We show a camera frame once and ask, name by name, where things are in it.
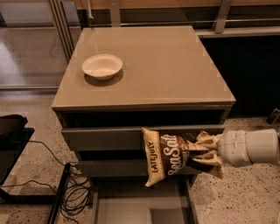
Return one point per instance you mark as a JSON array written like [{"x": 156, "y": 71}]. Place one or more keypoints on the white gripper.
[{"x": 232, "y": 148}]

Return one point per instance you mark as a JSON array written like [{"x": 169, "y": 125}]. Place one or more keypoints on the brown sea salt chip bag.
[{"x": 168, "y": 154}]

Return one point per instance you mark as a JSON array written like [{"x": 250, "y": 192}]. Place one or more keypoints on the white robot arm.
[{"x": 262, "y": 147}]

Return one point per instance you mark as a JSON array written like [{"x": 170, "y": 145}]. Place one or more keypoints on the grey top drawer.
[{"x": 126, "y": 138}]

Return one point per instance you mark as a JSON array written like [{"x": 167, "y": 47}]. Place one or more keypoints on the grey drawer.
[
  {"x": 129, "y": 201},
  {"x": 126, "y": 138},
  {"x": 114, "y": 168}
]

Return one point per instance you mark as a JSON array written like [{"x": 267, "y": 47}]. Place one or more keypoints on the grey bottom drawer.
[{"x": 129, "y": 201}]

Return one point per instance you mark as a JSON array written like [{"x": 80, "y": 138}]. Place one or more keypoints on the grey drawer cabinet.
[{"x": 167, "y": 79}]

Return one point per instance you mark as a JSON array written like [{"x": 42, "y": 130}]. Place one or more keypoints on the grey middle drawer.
[{"x": 114, "y": 168}]

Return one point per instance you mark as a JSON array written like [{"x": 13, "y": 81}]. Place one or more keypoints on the small dark floor object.
[{"x": 273, "y": 117}]

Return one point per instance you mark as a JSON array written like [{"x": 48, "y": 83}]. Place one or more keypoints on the white paper bowl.
[{"x": 102, "y": 66}]

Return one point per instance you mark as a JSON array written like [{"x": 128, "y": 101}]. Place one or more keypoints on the black metal stand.
[{"x": 9, "y": 158}]

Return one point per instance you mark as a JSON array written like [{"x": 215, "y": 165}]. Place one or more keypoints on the dark object on stand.
[{"x": 11, "y": 126}]

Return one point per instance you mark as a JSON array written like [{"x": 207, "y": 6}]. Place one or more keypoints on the metal railing frame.
[{"x": 210, "y": 18}]

